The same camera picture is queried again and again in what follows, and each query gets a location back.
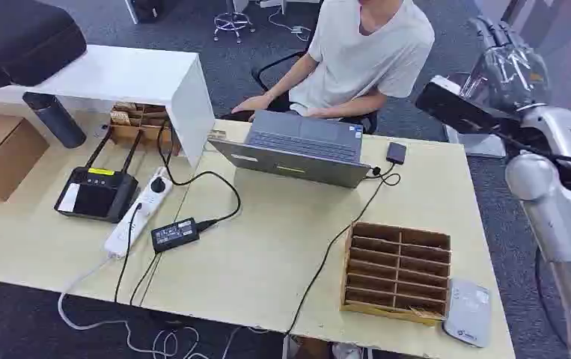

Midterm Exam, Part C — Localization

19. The black remote controller with antennas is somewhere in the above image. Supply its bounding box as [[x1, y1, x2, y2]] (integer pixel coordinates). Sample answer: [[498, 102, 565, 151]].
[[53, 126, 143, 224]]

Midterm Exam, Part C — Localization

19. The grey laptop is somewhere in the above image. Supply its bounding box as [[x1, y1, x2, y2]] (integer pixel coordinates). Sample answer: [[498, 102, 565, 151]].
[[208, 109, 371, 189]]

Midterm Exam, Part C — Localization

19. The wooden slotted card box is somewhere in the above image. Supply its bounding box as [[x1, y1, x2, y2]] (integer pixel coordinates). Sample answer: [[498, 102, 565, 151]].
[[339, 221, 452, 327]]

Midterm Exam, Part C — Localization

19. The chrome stool base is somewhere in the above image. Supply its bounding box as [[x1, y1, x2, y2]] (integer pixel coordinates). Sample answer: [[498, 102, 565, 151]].
[[213, 0, 257, 45]]

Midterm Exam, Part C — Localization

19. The person's right hand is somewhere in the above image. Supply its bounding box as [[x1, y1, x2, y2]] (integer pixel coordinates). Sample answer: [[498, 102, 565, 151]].
[[230, 93, 275, 120]]

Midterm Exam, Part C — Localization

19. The black office chair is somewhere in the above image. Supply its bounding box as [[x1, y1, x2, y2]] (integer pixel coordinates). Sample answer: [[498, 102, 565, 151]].
[[220, 49, 379, 135]]

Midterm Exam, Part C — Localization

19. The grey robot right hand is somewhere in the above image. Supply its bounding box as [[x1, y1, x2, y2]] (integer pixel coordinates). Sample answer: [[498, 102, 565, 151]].
[[463, 14, 552, 113]]

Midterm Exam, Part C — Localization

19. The white desk shelf riser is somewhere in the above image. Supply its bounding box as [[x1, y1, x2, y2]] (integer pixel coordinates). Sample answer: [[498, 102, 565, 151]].
[[0, 44, 216, 167]]

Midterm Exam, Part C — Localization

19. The white floor cable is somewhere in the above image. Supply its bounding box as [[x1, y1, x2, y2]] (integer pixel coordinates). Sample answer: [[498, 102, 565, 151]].
[[267, 4, 314, 43]]

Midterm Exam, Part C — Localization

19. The black laptop power adapter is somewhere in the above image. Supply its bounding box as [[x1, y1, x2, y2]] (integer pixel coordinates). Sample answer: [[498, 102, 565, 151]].
[[150, 217, 201, 254]]

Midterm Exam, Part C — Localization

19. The black adapter output cable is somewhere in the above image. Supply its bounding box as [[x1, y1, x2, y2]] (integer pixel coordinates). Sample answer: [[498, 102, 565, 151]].
[[156, 118, 242, 233]]

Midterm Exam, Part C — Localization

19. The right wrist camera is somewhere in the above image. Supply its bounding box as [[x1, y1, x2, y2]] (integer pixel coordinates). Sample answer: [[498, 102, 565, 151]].
[[415, 76, 519, 135]]

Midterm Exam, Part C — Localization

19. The pale grey card reader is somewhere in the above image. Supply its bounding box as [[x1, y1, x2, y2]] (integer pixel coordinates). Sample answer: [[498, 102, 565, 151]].
[[442, 277, 493, 349]]

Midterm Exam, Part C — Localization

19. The person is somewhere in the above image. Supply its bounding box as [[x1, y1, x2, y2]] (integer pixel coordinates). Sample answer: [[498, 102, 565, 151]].
[[230, 0, 436, 123]]

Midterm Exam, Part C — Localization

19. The black adapter mains cable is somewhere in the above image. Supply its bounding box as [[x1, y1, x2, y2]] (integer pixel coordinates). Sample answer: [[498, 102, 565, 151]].
[[129, 250, 163, 308]]

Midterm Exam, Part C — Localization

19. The dark cabinet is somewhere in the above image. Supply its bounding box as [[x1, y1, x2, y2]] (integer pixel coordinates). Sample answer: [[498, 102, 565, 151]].
[[125, 0, 165, 25]]

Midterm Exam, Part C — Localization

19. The black laptop data cable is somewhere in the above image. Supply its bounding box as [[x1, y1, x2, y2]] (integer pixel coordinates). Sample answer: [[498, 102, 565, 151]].
[[284, 163, 403, 337]]

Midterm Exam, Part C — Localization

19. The black fabric carry case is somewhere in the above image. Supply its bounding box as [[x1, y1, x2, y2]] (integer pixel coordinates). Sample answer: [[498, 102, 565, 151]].
[[0, 0, 88, 89]]

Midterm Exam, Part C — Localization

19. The small wooden card box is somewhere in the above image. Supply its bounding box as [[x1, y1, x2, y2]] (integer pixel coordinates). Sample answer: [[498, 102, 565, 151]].
[[109, 101, 182, 157]]

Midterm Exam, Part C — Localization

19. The white power strip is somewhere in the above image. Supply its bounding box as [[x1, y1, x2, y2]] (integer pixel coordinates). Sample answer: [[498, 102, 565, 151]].
[[104, 167, 174, 260]]

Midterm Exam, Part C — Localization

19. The white power strip cable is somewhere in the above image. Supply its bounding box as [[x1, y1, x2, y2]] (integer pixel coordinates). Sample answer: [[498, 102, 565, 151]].
[[57, 255, 271, 359]]

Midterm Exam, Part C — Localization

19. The black power strip plug cable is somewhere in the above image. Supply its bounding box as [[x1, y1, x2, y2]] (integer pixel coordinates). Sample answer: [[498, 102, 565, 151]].
[[114, 202, 143, 304]]

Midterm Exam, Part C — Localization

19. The dark grey drink tumbler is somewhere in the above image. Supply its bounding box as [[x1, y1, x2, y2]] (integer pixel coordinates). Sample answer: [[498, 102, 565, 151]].
[[22, 91, 88, 150]]

